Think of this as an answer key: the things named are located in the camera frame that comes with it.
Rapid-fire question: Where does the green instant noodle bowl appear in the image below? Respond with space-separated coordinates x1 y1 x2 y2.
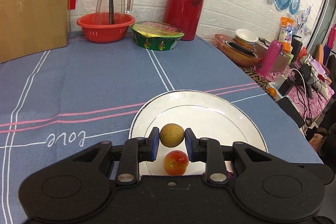
130 20 185 51

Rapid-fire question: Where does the white cup on bowls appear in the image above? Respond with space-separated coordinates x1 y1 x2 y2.
235 28 259 45

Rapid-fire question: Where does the brown cardboard box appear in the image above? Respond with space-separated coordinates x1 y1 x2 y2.
1 0 70 63

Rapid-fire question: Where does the red plastic basin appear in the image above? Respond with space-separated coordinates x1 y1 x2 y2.
76 13 135 44

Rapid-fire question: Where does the pink thermos bottle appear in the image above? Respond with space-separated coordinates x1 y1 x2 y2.
256 40 282 77

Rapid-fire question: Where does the brown ceramic bowl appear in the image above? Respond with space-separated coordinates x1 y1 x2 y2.
215 34 263 67

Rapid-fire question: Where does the small tan round fruit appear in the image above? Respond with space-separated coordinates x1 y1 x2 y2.
159 123 185 148

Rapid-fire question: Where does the orange snack bag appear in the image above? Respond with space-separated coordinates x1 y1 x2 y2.
278 16 294 53

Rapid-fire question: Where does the blue striped tablecloth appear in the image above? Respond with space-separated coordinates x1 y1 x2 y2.
1 35 320 223

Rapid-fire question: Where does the red yellow small fruit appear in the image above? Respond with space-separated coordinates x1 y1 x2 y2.
163 150 189 176

